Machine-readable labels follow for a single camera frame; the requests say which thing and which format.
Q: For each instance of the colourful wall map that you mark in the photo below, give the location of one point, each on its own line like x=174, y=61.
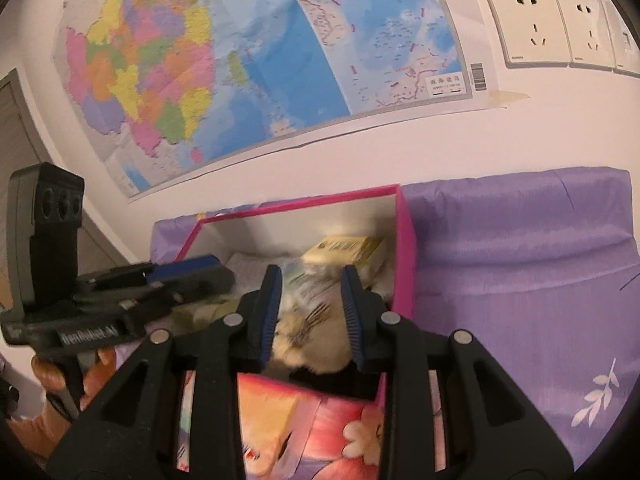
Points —
x=165, y=90

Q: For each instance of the white wall socket plate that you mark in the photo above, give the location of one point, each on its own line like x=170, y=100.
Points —
x=531, y=32

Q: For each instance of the left hand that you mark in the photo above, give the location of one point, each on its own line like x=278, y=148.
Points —
x=95, y=378

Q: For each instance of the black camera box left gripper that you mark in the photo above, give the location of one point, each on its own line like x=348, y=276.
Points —
x=44, y=215

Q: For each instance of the pink cardboard box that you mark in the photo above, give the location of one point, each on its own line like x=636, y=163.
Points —
x=290, y=227

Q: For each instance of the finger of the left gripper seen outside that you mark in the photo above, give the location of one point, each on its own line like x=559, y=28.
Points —
x=193, y=278

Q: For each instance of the beige teddy bear plush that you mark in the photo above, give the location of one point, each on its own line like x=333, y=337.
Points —
x=311, y=331

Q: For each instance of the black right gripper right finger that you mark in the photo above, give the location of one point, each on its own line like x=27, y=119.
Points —
x=450, y=410

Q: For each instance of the yellow small cardboard box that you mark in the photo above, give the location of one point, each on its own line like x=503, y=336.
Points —
x=328, y=257

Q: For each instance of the floral tissue pack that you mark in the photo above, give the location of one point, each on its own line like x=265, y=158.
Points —
x=293, y=433

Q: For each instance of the purple floral tablecloth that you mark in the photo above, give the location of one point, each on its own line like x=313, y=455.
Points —
x=543, y=267

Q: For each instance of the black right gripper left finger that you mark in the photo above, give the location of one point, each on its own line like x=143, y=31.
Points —
x=171, y=411

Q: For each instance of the clear plastic packet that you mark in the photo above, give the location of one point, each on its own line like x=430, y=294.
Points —
x=249, y=271

